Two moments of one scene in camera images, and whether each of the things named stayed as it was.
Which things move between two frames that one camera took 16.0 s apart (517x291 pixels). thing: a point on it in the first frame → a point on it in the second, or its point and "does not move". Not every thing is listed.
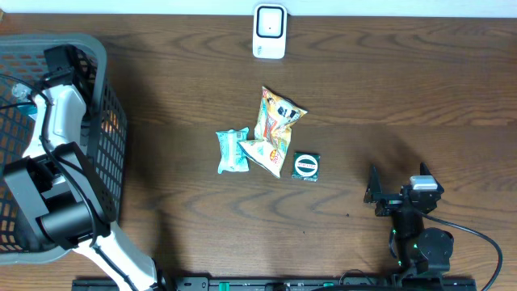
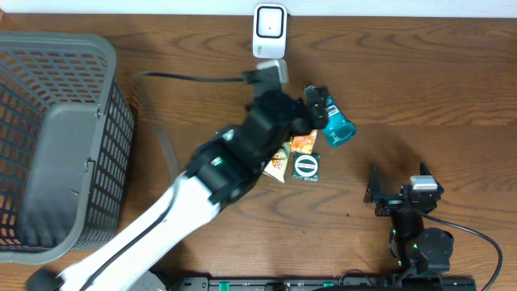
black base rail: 295,284 does not move
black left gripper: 91,78 → 316,117
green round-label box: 305,167 does not move
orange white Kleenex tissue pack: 110,121 → 304,143
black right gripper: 390,202 does not move
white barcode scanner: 270,23 does not move
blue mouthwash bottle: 20,93 → 337,128
